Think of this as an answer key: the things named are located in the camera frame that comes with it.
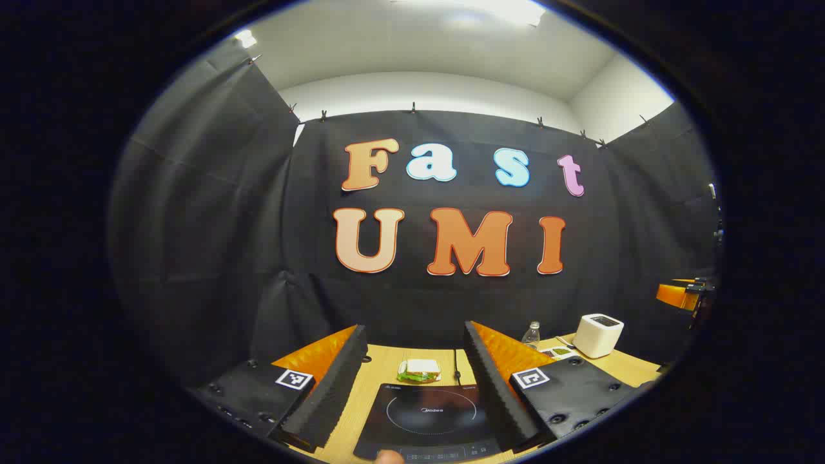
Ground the white toaster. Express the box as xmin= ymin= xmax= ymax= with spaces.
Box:
xmin=572 ymin=314 xmax=625 ymax=359

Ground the black induction cooktop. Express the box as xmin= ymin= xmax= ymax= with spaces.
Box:
xmin=353 ymin=383 xmax=503 ymax=462

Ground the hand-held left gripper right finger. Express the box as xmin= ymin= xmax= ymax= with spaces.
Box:
xmin=463 ymin=320 xmax=655 ymax=453

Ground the sandwich with lettuce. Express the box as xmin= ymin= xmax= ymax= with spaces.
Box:
xmin=396 ymin=359 xmax=443 ymax=384

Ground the black backdrop cloth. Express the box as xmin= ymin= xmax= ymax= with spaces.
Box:
xmin=110 ymin=42 xmax=723 ymax=387

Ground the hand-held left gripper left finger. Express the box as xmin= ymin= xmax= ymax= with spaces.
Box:
xmin=190 ymin=324 xmax=369 ymax=453

